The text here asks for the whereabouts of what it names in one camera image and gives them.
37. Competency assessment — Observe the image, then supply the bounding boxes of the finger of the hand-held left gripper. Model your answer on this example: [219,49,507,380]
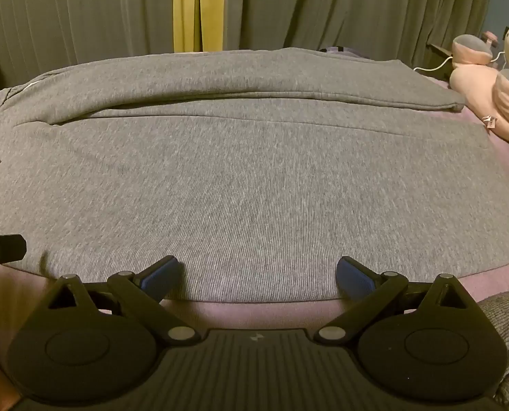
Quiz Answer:
[0,234,27,285]

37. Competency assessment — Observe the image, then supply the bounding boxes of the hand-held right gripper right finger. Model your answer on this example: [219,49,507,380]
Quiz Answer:
[314,256,474,344]

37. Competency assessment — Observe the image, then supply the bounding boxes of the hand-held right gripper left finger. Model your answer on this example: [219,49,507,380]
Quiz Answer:
[44,256,198,345]

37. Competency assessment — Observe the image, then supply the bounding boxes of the grey sweat pants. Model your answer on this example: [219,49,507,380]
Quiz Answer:
[0,47,497,304]

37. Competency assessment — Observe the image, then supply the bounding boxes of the pink bed sheet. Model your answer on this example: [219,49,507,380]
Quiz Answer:
[0,58,509,395]

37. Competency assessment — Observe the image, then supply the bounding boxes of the person's grey knit clothing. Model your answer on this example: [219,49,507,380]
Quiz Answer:
[473,289,509,411]

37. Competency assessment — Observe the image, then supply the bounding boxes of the lavender and black object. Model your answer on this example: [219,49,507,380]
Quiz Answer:
[320,45,360,57]

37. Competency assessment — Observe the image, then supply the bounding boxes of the pink and grey plush toy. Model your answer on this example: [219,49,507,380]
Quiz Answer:
[449,31,509,146]

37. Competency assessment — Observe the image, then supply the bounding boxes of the grey curtain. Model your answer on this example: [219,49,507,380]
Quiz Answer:
[0,0,495,80]

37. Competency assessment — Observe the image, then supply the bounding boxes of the yellow curtain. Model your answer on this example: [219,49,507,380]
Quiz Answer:
[173,0,225,53]

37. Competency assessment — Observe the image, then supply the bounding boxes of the white cable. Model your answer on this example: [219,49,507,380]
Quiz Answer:
[413,49,509,73]

